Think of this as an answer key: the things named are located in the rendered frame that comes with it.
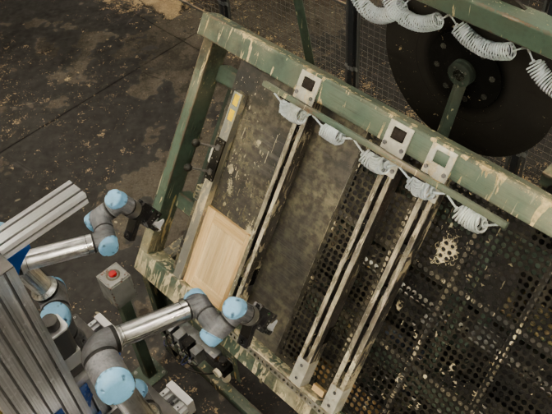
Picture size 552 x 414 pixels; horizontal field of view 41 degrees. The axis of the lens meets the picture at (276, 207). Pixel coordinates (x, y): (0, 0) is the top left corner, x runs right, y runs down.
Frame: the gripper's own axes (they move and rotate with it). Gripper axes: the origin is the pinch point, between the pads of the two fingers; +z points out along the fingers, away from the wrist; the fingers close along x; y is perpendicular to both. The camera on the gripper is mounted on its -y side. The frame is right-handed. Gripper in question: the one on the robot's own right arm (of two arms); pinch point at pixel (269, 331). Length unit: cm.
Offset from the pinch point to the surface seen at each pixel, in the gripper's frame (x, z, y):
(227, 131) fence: 71, 2, 57
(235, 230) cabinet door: 52, 23, 24
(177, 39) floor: 331, 214, 131
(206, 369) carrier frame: 66, 103, -46
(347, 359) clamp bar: -23.3, 24.2, 7.8
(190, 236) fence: 74, 29, 9
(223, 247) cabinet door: 55, 29, 15
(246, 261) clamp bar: 37.8, 22.5, 15.6
